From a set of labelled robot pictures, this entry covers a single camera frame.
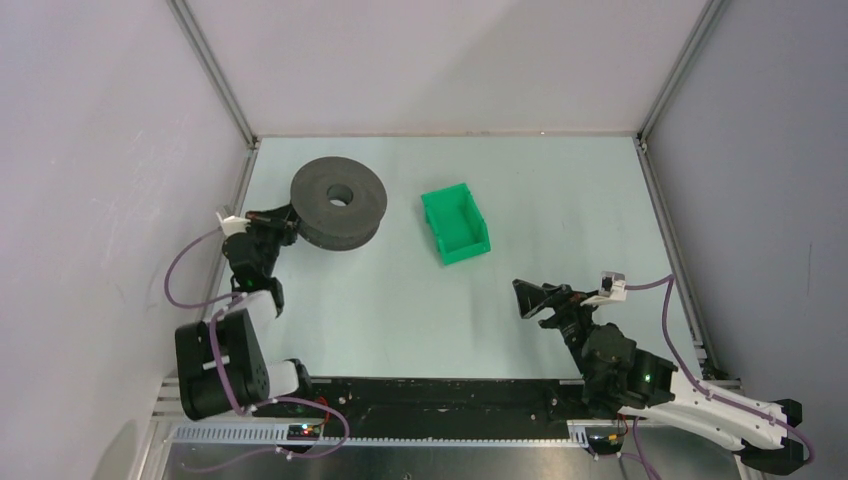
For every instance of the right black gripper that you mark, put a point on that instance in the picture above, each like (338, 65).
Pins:
(530, 297)

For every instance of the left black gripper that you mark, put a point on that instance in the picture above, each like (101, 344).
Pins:
(281, 220)

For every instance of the grey perforated cable spool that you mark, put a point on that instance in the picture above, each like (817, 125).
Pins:
(340, 202)

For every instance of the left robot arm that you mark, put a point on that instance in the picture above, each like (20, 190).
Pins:
(220, 363)

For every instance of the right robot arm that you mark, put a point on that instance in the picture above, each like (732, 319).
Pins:
(621, 379)

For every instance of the green plastic bin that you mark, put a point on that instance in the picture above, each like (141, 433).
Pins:
(457, 224)

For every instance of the right controller board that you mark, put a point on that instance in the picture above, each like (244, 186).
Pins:
(604, 445)

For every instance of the controller board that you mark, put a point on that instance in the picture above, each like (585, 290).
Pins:
(604, 445)
(303, 433)

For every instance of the left controller board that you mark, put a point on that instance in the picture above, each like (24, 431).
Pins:
(303, 433)

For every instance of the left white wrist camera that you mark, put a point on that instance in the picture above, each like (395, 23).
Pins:
(229, 223)

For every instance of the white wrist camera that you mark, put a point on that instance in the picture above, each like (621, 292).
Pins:
(229, 223)
(612, 290)

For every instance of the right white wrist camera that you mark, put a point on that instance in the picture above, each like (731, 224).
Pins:
(612, 290)

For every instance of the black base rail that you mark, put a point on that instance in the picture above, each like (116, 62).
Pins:
(441, 409)

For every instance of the aluminium frame left post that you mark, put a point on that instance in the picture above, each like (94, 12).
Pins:
(199, 43)

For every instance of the aluminium frame post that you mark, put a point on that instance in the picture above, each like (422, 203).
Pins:
(199, 43)
(705, 25)

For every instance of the aluminium frame right post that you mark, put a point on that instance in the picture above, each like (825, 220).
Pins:
(705, 25)

